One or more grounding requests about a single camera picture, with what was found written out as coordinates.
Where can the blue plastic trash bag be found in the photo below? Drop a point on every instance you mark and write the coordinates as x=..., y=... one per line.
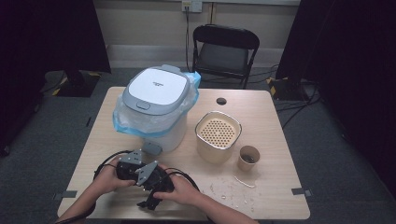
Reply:
x=137, y=123

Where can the brown paper cup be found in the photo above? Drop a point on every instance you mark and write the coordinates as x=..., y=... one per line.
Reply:
x=247, y=161

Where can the black floor box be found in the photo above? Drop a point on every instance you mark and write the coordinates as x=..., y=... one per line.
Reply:
x=286, y=88

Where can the black stand base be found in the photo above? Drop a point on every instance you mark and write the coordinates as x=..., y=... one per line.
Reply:
x=77, y=85

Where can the grey tape strip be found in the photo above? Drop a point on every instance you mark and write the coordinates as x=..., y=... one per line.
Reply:
x=65, y=194
x=302, y=191

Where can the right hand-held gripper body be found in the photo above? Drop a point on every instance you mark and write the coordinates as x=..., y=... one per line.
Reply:
x=145, y=174

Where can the white trash can grey lid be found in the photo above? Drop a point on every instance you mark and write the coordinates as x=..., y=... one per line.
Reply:
x=157, y=85

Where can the scattered wet crumbs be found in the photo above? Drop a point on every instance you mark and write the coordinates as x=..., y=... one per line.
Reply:
x=224, y=196

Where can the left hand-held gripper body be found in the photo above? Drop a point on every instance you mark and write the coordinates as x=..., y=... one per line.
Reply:
x=129, y=158

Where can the person's left hand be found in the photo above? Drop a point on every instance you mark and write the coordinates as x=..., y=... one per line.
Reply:
x=107, y=180

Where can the black curtain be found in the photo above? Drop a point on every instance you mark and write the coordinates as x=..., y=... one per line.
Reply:
x=351, y=62
x=46, y=37

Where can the beige strainer bucket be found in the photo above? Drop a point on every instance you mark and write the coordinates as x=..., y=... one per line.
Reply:
x=218, y=133

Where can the clear plastic strip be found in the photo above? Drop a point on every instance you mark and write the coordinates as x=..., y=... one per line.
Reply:
x=244, y=183

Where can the small black floor strip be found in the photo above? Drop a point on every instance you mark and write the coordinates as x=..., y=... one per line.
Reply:
x=88, y=121

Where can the black folding chair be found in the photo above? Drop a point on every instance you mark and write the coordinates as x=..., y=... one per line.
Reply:
x=224, y=56

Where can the person's right hand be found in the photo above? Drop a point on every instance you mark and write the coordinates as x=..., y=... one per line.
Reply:
x=183, y=191

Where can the white wall socket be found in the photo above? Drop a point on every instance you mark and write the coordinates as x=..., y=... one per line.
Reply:
x=192, y=5

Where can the black table grommet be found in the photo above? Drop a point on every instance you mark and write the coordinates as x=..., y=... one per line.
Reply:
x=221, y=101

